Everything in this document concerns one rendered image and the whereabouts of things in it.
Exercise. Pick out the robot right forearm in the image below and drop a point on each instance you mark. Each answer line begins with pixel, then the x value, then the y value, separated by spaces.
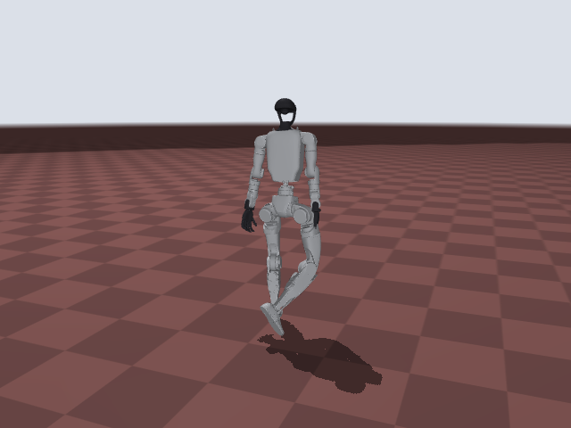
pixel 314 187

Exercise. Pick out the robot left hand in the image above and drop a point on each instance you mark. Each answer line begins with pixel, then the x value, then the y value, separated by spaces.
pixel 247 218

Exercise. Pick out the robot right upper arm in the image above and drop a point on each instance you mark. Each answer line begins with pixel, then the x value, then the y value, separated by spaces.
pixel 310 153

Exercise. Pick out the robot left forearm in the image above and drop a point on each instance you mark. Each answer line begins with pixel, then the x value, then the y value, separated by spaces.
pixel 253 189

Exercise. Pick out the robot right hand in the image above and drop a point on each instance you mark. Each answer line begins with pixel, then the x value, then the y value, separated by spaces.
pixel 316 210

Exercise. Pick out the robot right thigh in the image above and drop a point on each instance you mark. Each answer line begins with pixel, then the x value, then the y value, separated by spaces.
pixel 310 235

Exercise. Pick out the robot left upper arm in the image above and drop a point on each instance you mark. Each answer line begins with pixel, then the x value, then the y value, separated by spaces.
pixel 258 157

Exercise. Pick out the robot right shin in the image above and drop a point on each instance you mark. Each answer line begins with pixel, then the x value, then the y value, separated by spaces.
pixel 297 283

